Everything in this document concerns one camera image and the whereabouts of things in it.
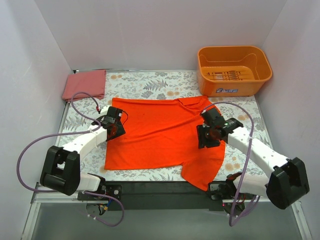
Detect orange t shirt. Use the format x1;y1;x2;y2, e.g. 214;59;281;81
104;96;226;191

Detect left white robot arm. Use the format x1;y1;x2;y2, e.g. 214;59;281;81
40;105;126;200

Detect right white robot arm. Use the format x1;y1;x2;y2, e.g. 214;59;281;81
197;108;310;210

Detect floral table mat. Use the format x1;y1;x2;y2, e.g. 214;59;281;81
55;70;271;181

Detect folded pink t shirt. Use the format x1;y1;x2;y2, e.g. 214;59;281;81
61;69;106;102

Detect orange plastic basket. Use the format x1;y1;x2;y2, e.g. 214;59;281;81
197;45;273;98

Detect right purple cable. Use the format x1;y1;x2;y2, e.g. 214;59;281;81
202;101;261;227

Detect purple cable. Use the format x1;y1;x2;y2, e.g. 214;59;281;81
16;91;125;227
202;101;261;227

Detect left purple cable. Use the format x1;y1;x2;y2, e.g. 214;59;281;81
16;91;125;227

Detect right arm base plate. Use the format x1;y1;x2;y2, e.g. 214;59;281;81
207;182;256;201

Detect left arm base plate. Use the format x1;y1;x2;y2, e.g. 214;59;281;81
77;184;122;201

